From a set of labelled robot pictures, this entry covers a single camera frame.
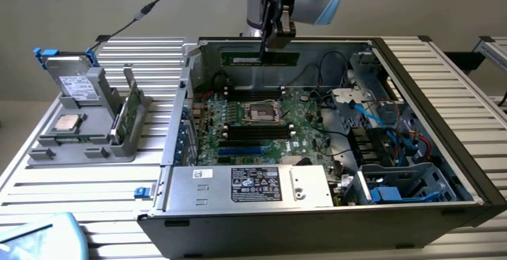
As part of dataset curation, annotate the silver CPU chip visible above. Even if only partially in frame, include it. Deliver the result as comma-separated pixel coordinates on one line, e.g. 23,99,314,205
55,114,83,131

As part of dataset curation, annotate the grey parts rack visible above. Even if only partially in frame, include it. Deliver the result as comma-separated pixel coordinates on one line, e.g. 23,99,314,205
27,64,154,164

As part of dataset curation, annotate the green graphics card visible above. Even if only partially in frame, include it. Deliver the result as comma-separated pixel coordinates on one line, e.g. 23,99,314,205
109,64,141,147

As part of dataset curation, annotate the black RAM slot bank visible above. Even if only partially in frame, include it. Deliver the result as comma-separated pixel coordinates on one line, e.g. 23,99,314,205
222,123,297,141
226,85,289,102

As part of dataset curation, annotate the silver power supply unit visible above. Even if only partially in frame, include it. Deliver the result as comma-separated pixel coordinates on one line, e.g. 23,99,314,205
162,164,337,211

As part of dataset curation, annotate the silver chipset heatsink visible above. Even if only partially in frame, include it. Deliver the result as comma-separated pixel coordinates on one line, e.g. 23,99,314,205
278,156,305,167

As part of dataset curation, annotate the grey metal drive cage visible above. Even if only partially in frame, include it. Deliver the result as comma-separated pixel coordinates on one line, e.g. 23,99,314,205
347,50,406,126

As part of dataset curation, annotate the green motherboard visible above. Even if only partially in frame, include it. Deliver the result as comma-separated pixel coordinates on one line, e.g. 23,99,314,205
193,86,346,183

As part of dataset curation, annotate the black hanging cable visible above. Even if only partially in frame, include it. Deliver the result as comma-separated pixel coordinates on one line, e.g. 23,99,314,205
85,0,187,52

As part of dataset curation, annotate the blue SATA wire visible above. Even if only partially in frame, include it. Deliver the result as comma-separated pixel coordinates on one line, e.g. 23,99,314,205
347,100,402,166

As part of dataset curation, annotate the red wire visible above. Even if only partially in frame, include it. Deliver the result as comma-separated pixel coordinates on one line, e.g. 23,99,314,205
411,131,436,160

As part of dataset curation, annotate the black looped wire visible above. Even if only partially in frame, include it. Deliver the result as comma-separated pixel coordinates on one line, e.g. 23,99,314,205
318,51,354,89

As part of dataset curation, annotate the black expansion slot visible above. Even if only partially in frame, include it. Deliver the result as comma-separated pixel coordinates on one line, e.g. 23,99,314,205
218,139,263,148

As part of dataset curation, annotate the hard disk with blue caddy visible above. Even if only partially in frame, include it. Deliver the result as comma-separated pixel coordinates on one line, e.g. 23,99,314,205
33,47,101,103

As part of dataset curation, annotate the green RAM stick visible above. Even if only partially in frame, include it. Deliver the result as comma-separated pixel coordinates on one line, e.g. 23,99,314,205
219,51,302,66

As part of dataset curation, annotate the metal CPU socket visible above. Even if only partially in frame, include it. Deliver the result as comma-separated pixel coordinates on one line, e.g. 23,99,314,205
238,99,285,124

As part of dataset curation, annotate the blue plastic cover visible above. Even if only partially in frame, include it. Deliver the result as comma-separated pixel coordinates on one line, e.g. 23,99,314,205
0,212,91,260

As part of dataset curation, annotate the neighbouring slatted metal table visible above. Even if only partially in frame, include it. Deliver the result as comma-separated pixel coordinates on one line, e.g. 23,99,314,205
473,35,507,72

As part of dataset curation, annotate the blue expansion slot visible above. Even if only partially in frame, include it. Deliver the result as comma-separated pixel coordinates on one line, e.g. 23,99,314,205
217,147,267,157

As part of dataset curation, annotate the black open PC case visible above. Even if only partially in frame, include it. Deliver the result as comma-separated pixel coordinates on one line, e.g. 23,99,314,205
137,36,507,259

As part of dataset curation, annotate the blue case latch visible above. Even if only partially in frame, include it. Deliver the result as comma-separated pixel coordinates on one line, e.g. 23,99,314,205
134,185,154,199

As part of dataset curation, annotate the grey metal disk bay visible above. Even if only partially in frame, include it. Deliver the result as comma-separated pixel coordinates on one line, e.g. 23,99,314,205
358,161,462,206

